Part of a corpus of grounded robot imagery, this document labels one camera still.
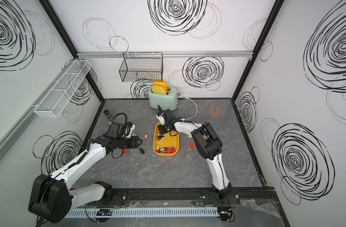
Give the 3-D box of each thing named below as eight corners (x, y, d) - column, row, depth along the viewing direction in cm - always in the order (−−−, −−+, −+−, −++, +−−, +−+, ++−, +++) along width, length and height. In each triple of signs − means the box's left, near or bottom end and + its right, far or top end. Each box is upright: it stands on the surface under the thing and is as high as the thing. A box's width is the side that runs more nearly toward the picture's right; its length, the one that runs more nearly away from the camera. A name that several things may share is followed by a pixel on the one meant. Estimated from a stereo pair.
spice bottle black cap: (107, 122, 107) (102, 114, 99) (109, 117, 110) (104, 109, 102) (113, 122, 107) (108, 114, 99) (114, 117, 110) (110, 109, 102)
